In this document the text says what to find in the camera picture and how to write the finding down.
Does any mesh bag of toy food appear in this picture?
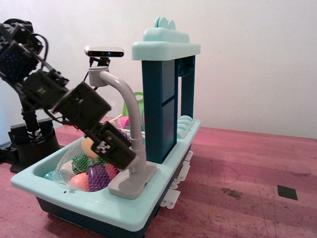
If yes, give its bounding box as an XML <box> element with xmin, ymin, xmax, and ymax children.
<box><xmin>52</xmin><ymin>137</ymin><xmax>119</xmax><ymax>192</ymax></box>

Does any toy sink unit teal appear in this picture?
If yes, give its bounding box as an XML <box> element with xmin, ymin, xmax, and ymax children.
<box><xmin>11</xmin><ymin>17</ymin><xmax>201</xmax><ymax>238</ymax></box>

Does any grey toy faucet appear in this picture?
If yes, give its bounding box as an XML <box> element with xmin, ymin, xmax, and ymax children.
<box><xmin>88</xmin><ymin>66</ymin><xmax>157</xmax><ymax>199</ymax></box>

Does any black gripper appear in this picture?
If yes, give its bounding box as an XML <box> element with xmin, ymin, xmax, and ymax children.
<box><xmin>52</xmin><ymin>82</ymin><xmax>136</xmax><ymax>170</ymax></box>

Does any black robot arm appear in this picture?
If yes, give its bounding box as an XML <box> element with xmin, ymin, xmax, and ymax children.
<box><xmin>0</xmin><ymin>19</ymin><xmax>136</xmax><ymax>173</ymax></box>

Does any green toy basket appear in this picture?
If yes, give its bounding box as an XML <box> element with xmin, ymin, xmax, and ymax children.
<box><xmin>122</xmin><ymin>92</ymin><xmax>145</xmax><ymax>132</ymax></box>

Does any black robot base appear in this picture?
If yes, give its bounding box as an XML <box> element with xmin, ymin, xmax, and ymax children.
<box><xmin>0</xmin><ymin>103</ymin><xmax>60</xmax><ymax>174</ymax></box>

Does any black tape square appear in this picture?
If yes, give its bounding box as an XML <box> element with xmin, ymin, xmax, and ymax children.
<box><xmin>277</xmin><ymin>185</ymin><xmax>298</xmax><ymax>200</ymax></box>

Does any pink toy cup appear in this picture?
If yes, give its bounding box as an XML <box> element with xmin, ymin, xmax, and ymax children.
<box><xmin>119</xmin><ymin>116</ymin><xmax>130</xmax><ymax>129</ymax></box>

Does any silver depth camera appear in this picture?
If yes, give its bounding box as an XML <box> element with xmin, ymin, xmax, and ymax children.
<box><xmin>84</xmin><ymin>46</ymin><xmax>125</xmax><ymax>66</ymax></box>

